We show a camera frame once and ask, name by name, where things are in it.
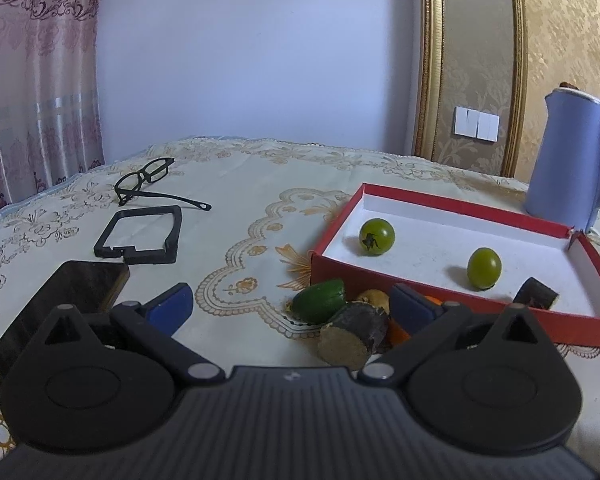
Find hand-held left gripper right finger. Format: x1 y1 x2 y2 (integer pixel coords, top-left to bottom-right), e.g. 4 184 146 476
356 282 562 389

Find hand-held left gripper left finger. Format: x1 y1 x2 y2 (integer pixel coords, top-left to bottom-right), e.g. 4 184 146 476
17 282 227 389

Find small brown round fruit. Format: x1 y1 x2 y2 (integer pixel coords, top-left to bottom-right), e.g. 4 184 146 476
356 289 391 313

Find red cardboard box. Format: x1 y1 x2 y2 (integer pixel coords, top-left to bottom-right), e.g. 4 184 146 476
310 183 600 348

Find large dark sugarcane piece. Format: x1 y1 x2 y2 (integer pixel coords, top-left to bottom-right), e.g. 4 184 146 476
316 301 390 367

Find green cucumber piece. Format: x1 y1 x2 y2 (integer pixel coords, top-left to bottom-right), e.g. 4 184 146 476
291 280 347 324

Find green tomato with dark stem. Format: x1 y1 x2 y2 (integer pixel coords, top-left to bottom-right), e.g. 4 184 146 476
358 218 396 256

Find oval green tomato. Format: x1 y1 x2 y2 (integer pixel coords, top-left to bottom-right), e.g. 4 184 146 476
467 247 503 291

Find black smartphone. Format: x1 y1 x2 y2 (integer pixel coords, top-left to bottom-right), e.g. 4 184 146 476
0 260 131 396

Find small dark sugarcane piece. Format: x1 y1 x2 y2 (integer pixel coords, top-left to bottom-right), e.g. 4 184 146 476
514 277 560 311

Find cream embroidered tablecloth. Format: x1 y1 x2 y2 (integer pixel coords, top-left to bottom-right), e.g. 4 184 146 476
0 137 600 466

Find black eyeglasses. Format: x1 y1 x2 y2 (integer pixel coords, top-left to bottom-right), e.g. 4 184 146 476
114 157 212 212

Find blue electric kettle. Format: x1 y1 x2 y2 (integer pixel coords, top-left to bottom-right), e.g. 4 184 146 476
522 87 600 235

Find pink patterned curtain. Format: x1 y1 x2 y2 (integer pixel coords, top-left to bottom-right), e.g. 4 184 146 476
0 0 106 221

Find black rectangular plastic frame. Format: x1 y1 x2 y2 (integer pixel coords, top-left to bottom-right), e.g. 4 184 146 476
94 205 183 266

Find white wall light switch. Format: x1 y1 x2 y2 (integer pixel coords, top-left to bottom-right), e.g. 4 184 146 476
452 106 501 143

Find gold wall moulding frame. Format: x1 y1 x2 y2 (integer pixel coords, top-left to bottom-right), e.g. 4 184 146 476
412 0 531 178

